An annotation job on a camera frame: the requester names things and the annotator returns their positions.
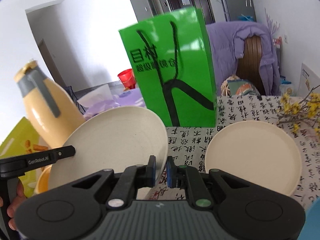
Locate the wooden chair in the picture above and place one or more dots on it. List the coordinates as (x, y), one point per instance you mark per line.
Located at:
(248, 66)

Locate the yellow mug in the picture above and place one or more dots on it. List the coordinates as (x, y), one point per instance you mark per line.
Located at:
(42, 182)

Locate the calligraphy print tablecloth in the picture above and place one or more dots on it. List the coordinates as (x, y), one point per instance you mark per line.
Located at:
(188, 145)

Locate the purple tissue pack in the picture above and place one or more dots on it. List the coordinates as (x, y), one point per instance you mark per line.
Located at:
(131, 97)

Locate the yellow thermos jug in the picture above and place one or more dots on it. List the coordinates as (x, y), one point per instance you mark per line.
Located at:
(48, 106)

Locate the blue bowl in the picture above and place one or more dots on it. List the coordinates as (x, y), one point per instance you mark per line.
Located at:
(311, 228)

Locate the yellow-green snack box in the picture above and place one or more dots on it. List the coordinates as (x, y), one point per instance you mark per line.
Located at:
(22, 140)

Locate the white poster board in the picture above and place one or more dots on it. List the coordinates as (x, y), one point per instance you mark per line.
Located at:
(308, 81)

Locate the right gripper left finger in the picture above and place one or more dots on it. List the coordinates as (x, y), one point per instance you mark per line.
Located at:
(130, 181)

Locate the patterned straw bag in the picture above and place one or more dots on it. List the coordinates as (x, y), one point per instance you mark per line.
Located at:
(234, 85)

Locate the left hand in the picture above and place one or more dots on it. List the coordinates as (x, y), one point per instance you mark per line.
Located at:
(18, 200)

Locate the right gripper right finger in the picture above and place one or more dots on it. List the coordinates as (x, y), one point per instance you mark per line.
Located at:
(189, 179)

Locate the red bucket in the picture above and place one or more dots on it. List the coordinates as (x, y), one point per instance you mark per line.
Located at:
(127, 78)

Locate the green paper shopping bag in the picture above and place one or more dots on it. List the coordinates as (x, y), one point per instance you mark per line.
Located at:
(172, 63)

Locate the yellow flower branch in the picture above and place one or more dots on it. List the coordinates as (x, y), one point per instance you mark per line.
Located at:
(304, 110)

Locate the purple puffer jacket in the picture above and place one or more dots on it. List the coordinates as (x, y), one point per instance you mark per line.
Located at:
(227, 43)

